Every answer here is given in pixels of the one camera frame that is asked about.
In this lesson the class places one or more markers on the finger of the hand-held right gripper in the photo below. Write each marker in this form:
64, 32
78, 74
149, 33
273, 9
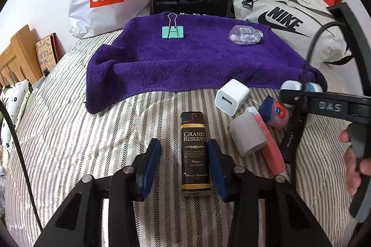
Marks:
292, 97

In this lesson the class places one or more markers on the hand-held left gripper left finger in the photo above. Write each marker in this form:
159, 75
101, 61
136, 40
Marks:
149, 165

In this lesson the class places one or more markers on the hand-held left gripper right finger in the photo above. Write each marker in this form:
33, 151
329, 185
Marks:
216, 168

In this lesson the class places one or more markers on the white and blue stick tube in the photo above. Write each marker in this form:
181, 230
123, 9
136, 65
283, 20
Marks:
289, 85

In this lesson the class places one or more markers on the pink lip balm jar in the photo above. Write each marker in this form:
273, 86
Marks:
275, 116

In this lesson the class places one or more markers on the dark brown lighter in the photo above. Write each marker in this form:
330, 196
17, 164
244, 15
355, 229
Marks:
195, 148

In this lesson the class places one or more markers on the white translucent container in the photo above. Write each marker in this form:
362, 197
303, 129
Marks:
249, 136

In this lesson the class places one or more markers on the black tube white script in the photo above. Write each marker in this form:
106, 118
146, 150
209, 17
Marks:
291, 145

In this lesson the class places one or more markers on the pink tube white cap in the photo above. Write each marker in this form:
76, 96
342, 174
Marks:
274, 157

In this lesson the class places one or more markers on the white charger adapter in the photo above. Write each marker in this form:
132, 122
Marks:
232, 93

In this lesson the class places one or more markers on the person's right hand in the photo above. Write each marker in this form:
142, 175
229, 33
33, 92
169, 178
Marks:
350, 174

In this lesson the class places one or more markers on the clear plastic bead bottle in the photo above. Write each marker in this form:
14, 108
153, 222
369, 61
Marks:
245, 35

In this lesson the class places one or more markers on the purple towel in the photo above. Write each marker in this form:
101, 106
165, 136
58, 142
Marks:
188, 61

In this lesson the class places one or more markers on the teal binder clip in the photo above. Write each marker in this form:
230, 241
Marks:
172, 33

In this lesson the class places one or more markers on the white floral pillow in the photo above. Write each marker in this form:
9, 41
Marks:
14, 102

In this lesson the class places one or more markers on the brown picture board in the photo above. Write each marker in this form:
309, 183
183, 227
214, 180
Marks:
47, 52

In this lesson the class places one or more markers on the wooden headboard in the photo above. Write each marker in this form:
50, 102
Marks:
23, 46

